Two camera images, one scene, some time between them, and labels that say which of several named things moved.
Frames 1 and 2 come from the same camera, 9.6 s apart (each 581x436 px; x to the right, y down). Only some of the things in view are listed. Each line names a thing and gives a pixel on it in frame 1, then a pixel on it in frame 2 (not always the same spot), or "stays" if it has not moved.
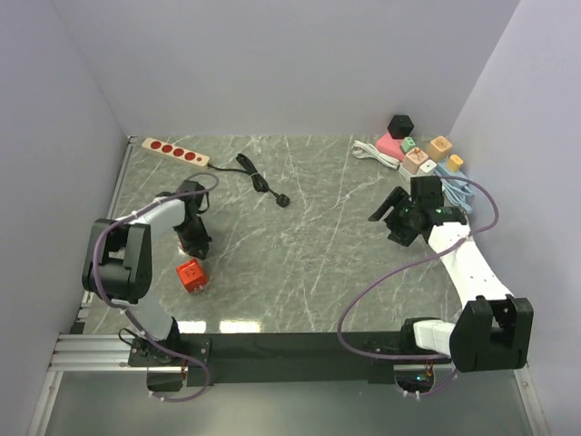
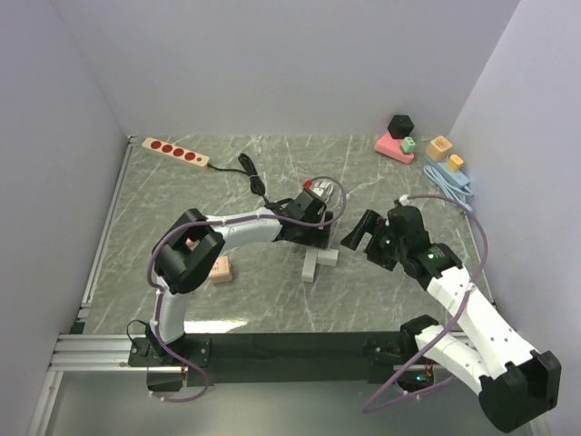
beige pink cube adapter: (414, 160) -> (221, 270)
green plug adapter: (408, 143) stays
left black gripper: (199, 243) -> (319, 238)
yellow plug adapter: (455, 163) stays
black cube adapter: (400, 126) stays
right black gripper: (398, 198) -> (369, 222)
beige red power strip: (174, 152) stays
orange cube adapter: (439, 149) stays
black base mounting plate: (275, 359) stays
